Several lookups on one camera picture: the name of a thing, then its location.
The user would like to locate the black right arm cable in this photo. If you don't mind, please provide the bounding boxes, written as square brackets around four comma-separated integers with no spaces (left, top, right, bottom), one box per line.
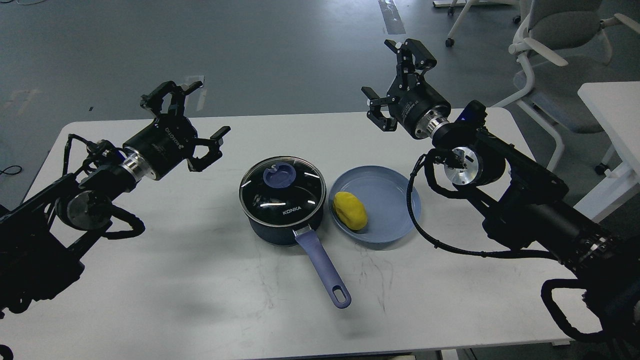
[406,152,556,261]

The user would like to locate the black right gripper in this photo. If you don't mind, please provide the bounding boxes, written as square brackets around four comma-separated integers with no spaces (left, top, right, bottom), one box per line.
[361,38,451,140]

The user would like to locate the dark blue saucepan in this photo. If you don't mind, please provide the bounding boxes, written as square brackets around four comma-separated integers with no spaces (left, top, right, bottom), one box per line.
[239,156,352,309]

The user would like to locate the grey white office chair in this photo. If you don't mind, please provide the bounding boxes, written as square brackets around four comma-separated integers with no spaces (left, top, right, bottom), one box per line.
[495,0,639,172]

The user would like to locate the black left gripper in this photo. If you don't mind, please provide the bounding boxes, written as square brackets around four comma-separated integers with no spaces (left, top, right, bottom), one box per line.
[122,81,232,182]

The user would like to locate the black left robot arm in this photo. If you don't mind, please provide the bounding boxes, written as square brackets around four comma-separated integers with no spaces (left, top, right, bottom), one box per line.
[0,80,231,313]

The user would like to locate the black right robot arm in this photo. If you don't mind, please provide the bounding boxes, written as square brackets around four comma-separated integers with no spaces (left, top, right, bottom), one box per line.
[361,38,640,347]

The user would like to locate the white side table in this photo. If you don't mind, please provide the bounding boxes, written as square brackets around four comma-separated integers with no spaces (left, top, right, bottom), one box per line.
[574,81,640,223]

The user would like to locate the blue plate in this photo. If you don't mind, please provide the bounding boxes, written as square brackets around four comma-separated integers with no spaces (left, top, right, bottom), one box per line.
[328,165,414,249]

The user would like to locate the white chair base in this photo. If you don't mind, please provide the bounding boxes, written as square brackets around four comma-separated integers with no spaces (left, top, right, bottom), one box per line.
[433,0,523,48]

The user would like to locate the yellow potato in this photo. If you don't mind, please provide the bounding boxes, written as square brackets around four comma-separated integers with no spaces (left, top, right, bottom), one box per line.
[333,191,368,231]

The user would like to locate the glass pot lid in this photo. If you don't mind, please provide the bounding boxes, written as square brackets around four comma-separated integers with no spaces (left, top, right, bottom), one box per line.
[238,155,327,228]

